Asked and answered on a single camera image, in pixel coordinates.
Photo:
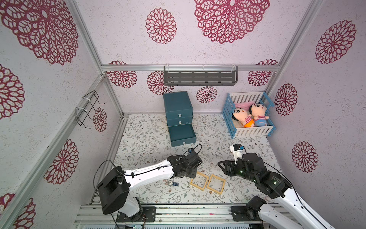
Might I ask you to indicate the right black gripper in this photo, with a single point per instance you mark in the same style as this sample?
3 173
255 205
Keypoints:
232 166

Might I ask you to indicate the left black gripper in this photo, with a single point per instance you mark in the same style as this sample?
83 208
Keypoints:
193 174

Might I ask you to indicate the large yellow wooden brooch box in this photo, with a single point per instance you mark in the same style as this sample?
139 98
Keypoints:
200 181

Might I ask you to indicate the teal three-drawer cabinet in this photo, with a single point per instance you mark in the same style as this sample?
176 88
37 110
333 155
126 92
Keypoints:
179 118

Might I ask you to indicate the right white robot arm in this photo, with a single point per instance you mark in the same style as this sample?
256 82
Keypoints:
282 191

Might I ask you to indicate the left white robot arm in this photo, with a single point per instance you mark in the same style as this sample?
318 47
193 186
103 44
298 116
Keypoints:
116 189

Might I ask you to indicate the orange dressed plush doll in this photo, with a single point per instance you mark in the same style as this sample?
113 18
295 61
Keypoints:
243 117

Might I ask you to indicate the blue dressed plush doll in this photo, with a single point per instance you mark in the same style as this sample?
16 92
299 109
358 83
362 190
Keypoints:
258 112

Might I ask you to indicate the blue white toy crib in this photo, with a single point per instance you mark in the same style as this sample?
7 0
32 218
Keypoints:
244 101

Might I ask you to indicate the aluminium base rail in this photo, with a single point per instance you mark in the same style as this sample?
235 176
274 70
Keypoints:
186 216

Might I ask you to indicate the grey wall shelf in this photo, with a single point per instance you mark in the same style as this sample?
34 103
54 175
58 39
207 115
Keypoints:
200 77

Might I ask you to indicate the black wire wall rack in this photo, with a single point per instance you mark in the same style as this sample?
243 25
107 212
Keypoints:
82 113

